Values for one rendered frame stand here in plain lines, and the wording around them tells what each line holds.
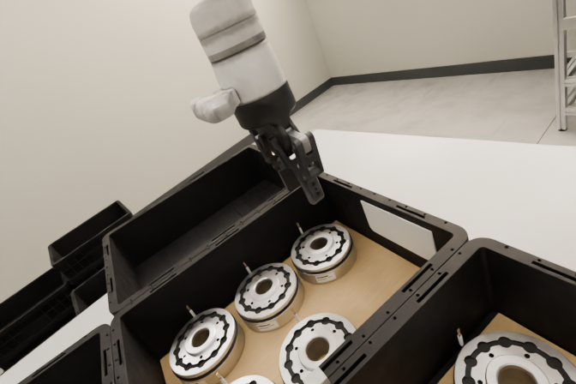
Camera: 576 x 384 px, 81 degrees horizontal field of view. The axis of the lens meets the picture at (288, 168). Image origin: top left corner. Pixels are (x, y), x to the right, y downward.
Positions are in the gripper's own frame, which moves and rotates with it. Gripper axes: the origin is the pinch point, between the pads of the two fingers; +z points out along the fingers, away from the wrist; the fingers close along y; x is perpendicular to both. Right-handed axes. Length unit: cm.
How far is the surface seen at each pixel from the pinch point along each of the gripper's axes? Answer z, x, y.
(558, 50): 53, -173, 52
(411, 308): 6.5, 2.6, -19.3
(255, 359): 16.2, 17.6, -2.9
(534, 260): 6.6, -8.4, -24.3
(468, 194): 29.3, -36.6, 4.7
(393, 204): 6.4, -8.0, -7.2
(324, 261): 13.3, 1.9, 0.0
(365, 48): 59, -227, 252
